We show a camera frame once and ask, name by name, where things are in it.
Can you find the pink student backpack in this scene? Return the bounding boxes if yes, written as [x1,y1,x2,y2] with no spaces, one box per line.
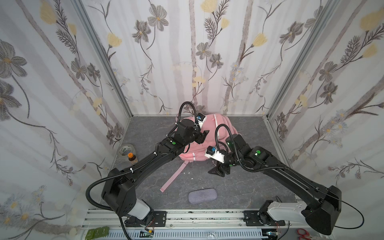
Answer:
[160,114,238,193]

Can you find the purple glasses case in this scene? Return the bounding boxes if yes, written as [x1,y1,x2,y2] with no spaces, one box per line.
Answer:
[188,188,218,205]

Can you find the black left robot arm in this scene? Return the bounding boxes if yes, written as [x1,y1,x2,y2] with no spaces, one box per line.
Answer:
[85,111,209,229]

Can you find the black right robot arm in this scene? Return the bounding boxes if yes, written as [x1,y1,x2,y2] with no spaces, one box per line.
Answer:
[206,124,345,236]

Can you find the orange cap brown bottle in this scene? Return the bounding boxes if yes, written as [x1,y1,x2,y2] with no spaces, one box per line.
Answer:
[128,153,139,165]

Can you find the white tape roll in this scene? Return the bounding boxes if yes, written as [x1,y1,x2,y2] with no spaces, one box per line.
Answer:
[118,144,136,160]

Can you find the green connector block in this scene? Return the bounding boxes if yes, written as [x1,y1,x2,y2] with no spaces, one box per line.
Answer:
[85,226,110,240]

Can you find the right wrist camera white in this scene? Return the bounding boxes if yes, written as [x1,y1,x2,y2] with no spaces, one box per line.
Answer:
[205,146,225,164]

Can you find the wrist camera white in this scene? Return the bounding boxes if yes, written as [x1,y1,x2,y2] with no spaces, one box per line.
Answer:
[196,113,207,128]
[205,146,225,164]

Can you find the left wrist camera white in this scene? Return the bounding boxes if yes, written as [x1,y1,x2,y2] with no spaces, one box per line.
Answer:
[196,113,207,128]

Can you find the red handled scissors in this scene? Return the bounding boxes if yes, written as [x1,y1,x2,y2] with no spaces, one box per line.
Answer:
[297,229,313,240]

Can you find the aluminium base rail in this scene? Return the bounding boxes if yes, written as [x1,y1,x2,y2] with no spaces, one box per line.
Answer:
[78,209,335,240]

